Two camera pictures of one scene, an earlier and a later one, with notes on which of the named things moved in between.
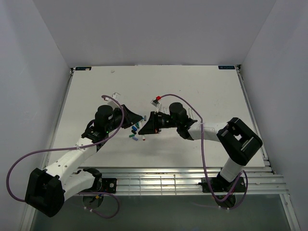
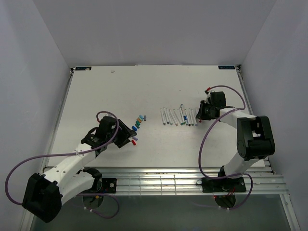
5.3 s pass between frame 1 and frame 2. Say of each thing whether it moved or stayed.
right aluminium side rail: stayed
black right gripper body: moved
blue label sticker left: stayed
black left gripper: moved
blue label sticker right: stayed
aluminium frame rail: stayed
